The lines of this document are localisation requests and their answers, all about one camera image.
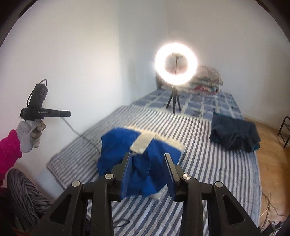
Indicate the striped blue bed sheet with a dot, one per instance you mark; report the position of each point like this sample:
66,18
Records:
206,161

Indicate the left hand white glove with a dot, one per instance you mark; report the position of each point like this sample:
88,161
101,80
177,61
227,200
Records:
29,133

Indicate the black tripod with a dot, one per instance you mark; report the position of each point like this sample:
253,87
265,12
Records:
175,99

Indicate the dark navy folded garment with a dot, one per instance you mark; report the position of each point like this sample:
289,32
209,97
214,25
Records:
234,134

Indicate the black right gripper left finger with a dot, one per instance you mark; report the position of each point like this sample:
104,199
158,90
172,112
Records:
87,206

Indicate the beige and blue jacket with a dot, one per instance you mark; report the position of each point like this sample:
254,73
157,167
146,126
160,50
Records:
147,177

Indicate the black clothes rack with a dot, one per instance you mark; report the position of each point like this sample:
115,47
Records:
284,131

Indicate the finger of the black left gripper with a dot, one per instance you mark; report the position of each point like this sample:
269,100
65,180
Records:
63,114

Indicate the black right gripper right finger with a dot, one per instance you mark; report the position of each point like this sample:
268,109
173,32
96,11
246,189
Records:
226,216

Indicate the floral folded quilt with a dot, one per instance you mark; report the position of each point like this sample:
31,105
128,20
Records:
207,81

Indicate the ring light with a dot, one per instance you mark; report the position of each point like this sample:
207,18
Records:
176,63

